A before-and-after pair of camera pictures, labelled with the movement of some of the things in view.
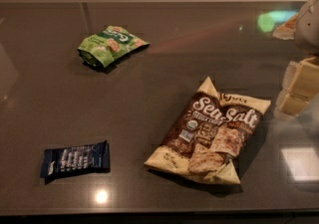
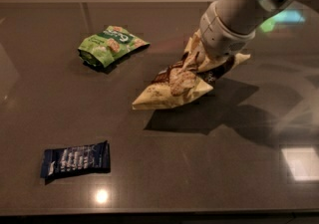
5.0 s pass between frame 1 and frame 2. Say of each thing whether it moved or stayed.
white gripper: moved
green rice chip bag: stayed
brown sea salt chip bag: moved
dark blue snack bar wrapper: stayed
